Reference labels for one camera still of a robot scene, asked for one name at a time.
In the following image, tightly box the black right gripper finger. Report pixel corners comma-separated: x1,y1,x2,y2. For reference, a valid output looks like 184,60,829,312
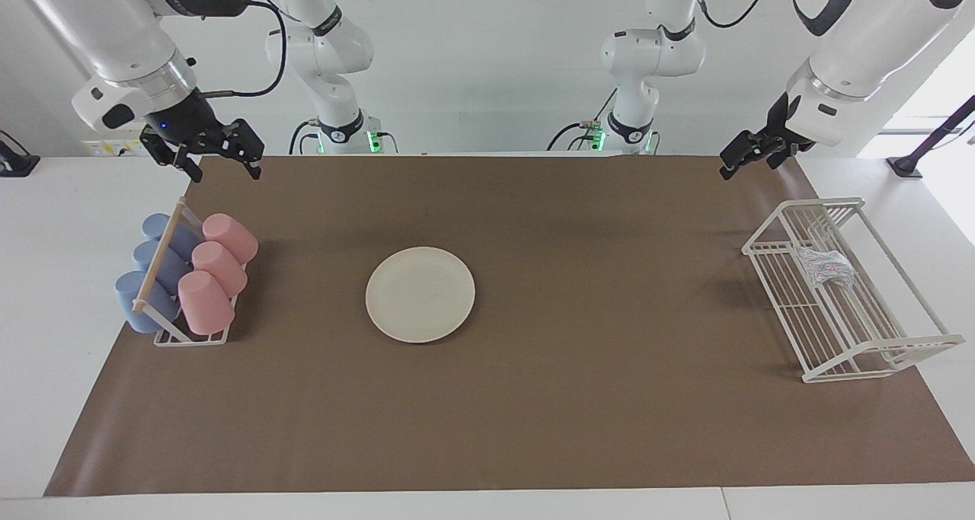
220,118,266,180
140,127,206,184

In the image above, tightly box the clear plastic bag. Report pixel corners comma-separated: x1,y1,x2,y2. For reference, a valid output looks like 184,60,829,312
796,247,855,287

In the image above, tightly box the cream round plate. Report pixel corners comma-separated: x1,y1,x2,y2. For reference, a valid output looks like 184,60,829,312
366,247,476,344

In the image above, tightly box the blue plastic cup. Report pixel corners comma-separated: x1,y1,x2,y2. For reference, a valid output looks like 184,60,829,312
142,213,203,260
133,240,191,296
114,270,182,333

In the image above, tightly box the pink plastic cup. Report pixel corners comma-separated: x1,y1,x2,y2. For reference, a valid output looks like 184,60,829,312
177,270,235,336
202,213,259,265
191,241,248,298

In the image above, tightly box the cup holder rack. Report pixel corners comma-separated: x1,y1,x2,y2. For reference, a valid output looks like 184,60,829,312
132,197,248,347

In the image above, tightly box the black clamp stand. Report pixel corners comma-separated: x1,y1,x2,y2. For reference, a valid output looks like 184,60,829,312
887,95,975,178

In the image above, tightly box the black desk device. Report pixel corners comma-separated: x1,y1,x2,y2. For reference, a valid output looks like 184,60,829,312
0,129,40,178

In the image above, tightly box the brown table mat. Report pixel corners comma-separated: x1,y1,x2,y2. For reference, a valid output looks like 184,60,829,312
43,153,975,498

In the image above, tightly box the white wall socket box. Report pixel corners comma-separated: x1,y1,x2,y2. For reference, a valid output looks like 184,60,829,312
82,120,162,157

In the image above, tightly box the black right base cable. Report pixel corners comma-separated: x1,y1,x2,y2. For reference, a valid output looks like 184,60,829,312
288,119,321,155

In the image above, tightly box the black base cable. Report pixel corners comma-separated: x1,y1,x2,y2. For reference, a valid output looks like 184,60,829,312
288,119,321,155
545,86,619,153

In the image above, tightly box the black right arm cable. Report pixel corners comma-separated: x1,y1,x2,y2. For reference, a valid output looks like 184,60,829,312
200,0,288,99

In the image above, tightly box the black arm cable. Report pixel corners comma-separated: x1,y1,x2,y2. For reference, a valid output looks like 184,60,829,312
200,0,288,99
640,0,785,30

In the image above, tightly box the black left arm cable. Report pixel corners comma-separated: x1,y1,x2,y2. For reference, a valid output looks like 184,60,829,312
640,0,785,30

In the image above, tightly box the white wire dish rack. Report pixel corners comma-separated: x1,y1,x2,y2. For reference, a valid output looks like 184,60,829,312
742,197,966,384

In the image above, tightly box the black left base cable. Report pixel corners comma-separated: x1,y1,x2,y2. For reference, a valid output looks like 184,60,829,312
545,86,619,153

